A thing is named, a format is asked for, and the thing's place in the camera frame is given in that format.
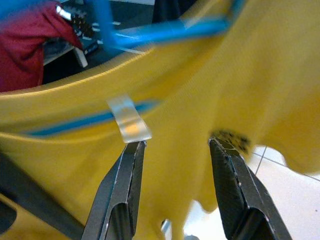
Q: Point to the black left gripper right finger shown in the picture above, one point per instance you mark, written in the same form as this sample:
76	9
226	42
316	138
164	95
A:
240	200

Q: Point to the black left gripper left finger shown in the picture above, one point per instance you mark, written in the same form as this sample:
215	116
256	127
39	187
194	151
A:
120	200

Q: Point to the yellow shirt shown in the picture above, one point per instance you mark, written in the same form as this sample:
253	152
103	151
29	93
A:
200	87

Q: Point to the blue plastic hanger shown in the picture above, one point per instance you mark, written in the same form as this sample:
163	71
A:
162	31

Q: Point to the black electronic device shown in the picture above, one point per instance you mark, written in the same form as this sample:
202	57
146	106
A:
85	27

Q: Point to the red cloth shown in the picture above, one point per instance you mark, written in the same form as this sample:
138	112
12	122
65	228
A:
22	50

